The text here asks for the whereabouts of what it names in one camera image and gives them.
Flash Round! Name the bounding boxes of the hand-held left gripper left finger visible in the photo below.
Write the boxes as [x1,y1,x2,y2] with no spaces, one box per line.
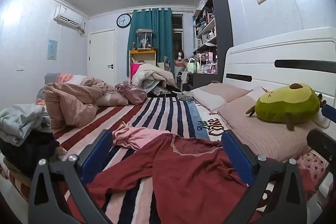
[28,130,114,224]

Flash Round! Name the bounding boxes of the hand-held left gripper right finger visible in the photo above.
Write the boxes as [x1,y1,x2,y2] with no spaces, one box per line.
[221,130,307,224]

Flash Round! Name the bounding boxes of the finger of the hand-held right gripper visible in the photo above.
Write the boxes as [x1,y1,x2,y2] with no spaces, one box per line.
[321,103,336,123]
[306,128,336,159]

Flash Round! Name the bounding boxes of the red garment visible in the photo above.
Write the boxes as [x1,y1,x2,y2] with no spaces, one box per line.
[87,133,317,224]

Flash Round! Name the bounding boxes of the polka dot pillow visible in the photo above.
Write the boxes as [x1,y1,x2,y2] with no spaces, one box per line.
[297,151,330,182]

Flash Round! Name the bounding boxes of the pink ribbed pillow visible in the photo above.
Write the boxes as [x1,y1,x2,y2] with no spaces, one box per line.
[190,82,252,111]
[217,88,331,161]

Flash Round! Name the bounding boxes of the avocado plush toy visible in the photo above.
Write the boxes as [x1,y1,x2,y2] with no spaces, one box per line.
[245,83,327,131]

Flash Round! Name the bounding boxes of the pink garment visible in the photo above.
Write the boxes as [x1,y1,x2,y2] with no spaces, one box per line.
[112,122,171,149]

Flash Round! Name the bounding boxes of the pink quilt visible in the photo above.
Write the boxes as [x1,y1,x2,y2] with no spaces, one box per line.
[44,73,129,130]

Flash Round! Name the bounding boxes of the black cloth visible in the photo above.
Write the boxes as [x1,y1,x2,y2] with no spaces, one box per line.
[0,131,60,177]

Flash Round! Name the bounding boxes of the pink handbag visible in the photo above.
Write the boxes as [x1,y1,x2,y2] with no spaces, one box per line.
[115,81,148,105]

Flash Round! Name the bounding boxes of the striped bed sheet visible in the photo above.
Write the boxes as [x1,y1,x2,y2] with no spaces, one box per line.
[0,97,289,224]

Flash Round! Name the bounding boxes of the grey cloth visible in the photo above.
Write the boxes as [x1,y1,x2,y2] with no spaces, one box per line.
[0,104,52,147]

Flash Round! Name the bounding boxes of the white headboard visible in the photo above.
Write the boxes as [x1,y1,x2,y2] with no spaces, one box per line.
[223,27,336,130]

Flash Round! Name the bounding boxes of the dark desk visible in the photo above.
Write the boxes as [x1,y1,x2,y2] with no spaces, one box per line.
[181,70,223,90]

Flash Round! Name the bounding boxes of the magenta bag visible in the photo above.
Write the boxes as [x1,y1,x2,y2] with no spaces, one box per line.
[131,63,142,77]

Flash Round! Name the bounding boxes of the beige blanket pile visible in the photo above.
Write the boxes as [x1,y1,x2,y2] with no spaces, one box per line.
[131,63,176,90]

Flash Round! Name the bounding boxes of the white door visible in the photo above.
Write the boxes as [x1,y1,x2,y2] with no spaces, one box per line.
[89,29,116,86]

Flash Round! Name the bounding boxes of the yellow topped cabinet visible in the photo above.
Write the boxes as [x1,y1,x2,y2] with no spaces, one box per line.
[129,49,158,77]

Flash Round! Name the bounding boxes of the glass display case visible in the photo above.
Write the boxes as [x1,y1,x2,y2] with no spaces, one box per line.
[135,29,154,50]

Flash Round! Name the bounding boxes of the dark bookshelf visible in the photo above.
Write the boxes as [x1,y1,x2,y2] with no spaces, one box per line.
[193,0,234,83]

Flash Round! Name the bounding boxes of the window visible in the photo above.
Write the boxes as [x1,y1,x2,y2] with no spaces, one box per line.
[171,14,184,62]

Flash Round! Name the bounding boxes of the teal curtain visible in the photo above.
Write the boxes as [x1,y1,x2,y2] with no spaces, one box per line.
[127,7,174,75]

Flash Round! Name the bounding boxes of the white air conditioner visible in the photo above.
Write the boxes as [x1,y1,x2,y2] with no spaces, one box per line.
[54,6,87,35]

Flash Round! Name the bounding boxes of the blue wall poster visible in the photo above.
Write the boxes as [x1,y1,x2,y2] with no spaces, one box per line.
[47,39,58,60]

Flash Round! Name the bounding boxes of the wall clock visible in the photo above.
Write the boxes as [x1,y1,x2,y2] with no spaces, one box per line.
[116,13,132,29]

